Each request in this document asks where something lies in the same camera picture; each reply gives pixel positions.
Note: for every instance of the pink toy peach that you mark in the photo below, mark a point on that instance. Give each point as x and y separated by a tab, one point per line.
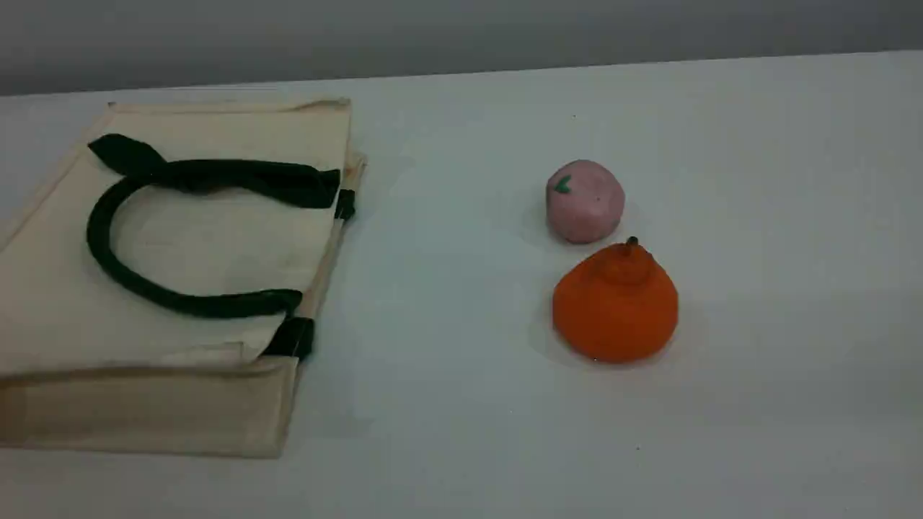
585	205

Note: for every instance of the orange toy fruit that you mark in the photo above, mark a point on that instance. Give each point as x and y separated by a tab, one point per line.
614	310

